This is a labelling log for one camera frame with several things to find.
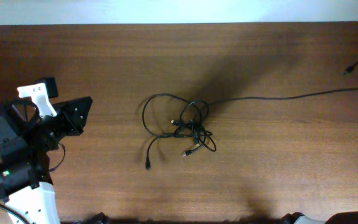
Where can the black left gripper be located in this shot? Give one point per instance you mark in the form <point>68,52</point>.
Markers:
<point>76,120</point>

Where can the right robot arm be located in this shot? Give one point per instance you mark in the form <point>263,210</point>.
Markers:
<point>339,218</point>

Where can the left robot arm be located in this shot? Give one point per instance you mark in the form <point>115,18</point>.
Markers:
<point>26,137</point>

